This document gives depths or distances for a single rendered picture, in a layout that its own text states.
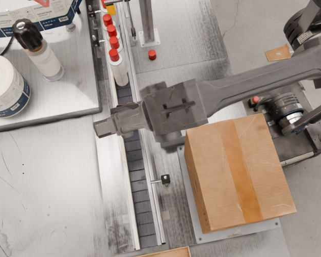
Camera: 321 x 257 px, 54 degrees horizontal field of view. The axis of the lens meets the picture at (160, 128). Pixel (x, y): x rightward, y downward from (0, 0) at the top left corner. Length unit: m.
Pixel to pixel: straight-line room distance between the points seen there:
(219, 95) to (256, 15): 2.19
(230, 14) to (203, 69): 1.34
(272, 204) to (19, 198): 0.90
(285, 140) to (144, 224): 1.11
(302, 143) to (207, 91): 1.52
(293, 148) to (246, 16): 1.18
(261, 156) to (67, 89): 0.81
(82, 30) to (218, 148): 0.85
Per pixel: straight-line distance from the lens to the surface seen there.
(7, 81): 1.28
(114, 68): 1.17
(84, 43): 1.44
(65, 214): 1.24
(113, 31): 1.19
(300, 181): 2.19
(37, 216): 1.28
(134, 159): 1.17
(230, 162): 0.93
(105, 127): 0.99
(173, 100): 0.52
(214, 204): 0.90
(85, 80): 1.34
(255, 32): 2.60
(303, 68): 0.65
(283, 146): 1.95
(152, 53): 1.38
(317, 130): 2.01
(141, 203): 1.14
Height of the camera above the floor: 2.00
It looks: 69 degrees down
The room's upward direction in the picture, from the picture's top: 7 degrees counter-clockwise
